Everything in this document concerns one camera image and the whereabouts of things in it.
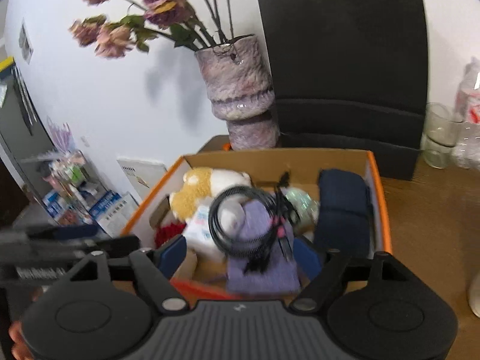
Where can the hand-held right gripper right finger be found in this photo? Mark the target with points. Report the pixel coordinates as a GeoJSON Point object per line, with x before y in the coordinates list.
{"type": "Point", "coordinates": [307, 258]}

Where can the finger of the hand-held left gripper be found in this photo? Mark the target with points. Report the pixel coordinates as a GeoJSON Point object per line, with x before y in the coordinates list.
{"type": "Point", "coordinates": [116, 244]}
{"type": "Point", "coordinates": [75, 231]}

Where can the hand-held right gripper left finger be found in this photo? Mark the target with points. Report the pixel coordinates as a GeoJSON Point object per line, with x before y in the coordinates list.
{"type": "Point", "coordinates": [173, 255]}

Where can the purple knitted cloth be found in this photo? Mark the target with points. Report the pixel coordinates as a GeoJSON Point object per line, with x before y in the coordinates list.
{"type": "Point", "coordinates": [258, 281]}

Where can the white and tan plush dog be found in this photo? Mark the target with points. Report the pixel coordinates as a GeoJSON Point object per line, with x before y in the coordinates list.
{"type": "Point", "coordinates": [198, 187]}

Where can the cardboard box orange rim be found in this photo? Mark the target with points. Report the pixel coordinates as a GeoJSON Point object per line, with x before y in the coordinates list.
{"type": "Point", "coordinates": [262, 165]}

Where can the person's left hand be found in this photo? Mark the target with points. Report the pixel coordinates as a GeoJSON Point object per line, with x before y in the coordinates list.
{"type": "Point", "coordinates": [18, 341]}

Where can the red fuzzy object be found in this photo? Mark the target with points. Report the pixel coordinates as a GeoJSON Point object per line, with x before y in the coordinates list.
{"type": "Point", "coordinates": [167, 232]}

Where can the white packet blue print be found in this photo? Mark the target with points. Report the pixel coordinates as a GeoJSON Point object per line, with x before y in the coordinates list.
{"type": "Point", "coordinates": [198, 240]}

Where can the blue and white box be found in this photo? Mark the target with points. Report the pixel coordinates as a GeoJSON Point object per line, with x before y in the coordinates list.
{"type": "Point", "coordinates": [107, 204]}

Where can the metal rack with toiletries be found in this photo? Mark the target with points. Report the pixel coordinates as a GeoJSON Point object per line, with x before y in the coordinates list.
{"type": "Point", "coordinates": [69, 183]}

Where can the crumpled clear plastic wrap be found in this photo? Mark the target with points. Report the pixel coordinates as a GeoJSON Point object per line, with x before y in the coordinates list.
{"type": "Point", "coordinates": [305, 204]}

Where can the navy blue pouch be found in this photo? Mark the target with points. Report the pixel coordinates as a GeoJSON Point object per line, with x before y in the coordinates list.
{"type": "Point", "coordinates": [341, 213]}

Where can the white leaning board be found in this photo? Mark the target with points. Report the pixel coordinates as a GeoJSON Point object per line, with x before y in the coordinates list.
{"type": "Point", "coordinates": [142, 174]}

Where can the purple patterned bag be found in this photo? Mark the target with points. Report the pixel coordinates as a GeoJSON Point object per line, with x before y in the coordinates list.
{"type": "Point", "coordinates": [62, 135]}

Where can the white rounded object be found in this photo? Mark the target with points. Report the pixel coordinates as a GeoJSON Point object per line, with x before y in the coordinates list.
{"type": "Point", "coordinates": [475, 296]}

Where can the clear drinking glass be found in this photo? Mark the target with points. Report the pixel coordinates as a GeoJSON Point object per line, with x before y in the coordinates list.
{"type": "Point", "coordinates": [438, 131]}

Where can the purple textured vase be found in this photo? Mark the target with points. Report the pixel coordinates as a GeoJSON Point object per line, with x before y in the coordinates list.
{"type": "Point", "coordinates": [240, 82]}

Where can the black paper bag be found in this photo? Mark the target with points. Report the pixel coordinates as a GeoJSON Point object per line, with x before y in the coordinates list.
{"type": "Point", "coordinates": [345, 63]}

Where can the clear plastic water bottle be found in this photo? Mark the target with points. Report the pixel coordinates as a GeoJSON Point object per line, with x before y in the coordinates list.
{"type": "Point", "coordinates": [470, 138]}

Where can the white wall outlet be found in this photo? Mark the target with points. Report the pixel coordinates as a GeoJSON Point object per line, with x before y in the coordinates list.
{"type": "Point", "coordinates": [86, 141]}

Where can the paper notice on wall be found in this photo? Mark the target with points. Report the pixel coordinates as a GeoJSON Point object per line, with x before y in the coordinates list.
{"type": "Point", "coordinates": [26, 41]}

